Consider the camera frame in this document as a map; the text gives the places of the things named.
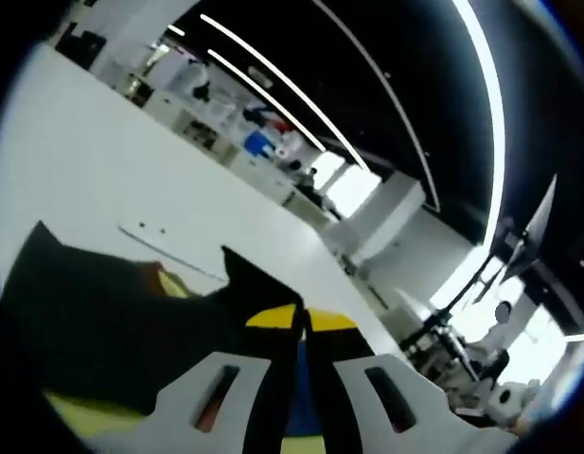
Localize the wide ceiling light strip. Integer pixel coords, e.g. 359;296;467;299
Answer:
451;0;506;248

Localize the grey tilted panel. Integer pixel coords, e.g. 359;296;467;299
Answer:
502;173;558;284

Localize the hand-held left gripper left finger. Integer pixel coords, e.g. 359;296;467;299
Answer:
138;305;305;454

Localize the yellow blue black garment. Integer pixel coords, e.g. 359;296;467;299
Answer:
0;219;331;454

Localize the black metal rack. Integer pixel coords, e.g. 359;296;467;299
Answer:
403;262;492;380

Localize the white lab bench row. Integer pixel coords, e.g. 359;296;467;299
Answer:
123;70;345;221

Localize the white pillar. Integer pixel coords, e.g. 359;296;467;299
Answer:
327;172;426;259

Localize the blue storage bin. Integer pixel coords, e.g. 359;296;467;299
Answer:
243;131;274;157

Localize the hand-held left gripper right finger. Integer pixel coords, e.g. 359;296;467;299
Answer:
303;306;516;454

